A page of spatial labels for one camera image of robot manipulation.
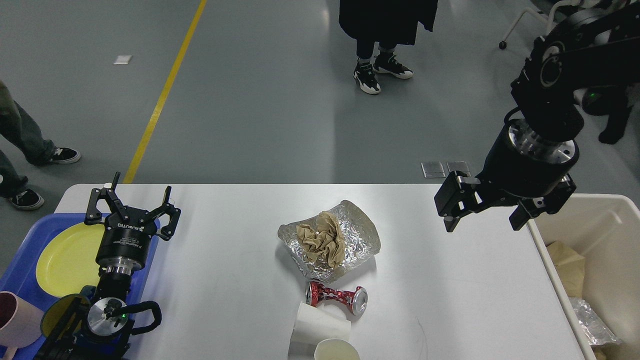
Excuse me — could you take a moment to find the left floor socket plate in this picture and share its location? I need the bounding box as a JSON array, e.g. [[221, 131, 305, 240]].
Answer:
[[420, 161, 446, 179]]

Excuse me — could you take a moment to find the dark blue HOME mug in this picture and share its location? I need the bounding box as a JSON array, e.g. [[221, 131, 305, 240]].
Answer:
[[39, 293, 92, 354]]

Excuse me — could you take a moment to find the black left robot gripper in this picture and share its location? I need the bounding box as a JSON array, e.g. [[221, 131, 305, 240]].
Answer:
[[84, 172, 182, 276]]

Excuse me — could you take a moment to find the right floor socket plate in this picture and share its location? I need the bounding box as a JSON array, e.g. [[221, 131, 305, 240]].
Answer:
[[446, 161, 473, 177]]

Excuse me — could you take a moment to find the crushed red can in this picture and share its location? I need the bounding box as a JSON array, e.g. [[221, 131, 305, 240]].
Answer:
[[305, 280, 368, 317]]

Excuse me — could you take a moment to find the pink mug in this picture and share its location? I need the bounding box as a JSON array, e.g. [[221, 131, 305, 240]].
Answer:
[[0, 291, 44, 360]]

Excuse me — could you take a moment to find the foil tray with paper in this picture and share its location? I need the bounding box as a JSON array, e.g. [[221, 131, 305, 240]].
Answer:
[[278, 200, 381, 284]]

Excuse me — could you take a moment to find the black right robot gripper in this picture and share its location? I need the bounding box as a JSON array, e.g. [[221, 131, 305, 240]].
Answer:
[[434, 120, 580, 233]]

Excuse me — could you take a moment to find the person in green jeans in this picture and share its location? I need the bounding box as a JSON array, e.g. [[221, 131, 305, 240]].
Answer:
[[0, 82, 82, 211]]

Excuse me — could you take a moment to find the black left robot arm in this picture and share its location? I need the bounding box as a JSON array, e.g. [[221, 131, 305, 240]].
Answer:
[[34, 172, 182, 360]]

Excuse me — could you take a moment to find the beige plastic bin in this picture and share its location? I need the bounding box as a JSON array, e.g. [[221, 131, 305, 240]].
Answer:
[[526, 193, 640, 360]]

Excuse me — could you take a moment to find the crumpled brown paper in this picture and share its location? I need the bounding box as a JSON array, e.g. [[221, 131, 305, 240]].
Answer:
[[295, 210, 346, 269]]

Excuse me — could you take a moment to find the white paper cup upright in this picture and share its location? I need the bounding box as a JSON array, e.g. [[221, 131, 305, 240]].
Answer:
[[313, 338, 361, 360]]

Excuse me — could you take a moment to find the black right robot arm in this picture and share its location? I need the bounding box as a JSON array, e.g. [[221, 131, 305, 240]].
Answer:
[[434, 1, 639, 233]]

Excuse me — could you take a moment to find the blue plastic tray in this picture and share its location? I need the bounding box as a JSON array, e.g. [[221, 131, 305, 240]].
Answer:
[[0, 213, 162, 360]]

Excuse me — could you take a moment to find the floor socket plate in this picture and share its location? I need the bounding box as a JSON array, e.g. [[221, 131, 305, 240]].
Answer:
[[446, 161, 473, 177], [420, 161, 446, 179]]

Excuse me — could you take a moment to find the yellow plastic plate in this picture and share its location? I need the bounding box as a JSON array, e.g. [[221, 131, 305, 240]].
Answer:
[[35, 223, 105, 297]]

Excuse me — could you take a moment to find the white office chair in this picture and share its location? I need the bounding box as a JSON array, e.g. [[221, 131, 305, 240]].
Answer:
[[498, 0, 616, 51]]

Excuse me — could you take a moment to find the white paper on floor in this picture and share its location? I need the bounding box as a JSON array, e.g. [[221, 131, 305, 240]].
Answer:
[[113, 55, 133, 66]]

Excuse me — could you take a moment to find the white paper cup lying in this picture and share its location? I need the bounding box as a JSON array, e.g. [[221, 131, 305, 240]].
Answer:
[[290, 301, 352, 346]]

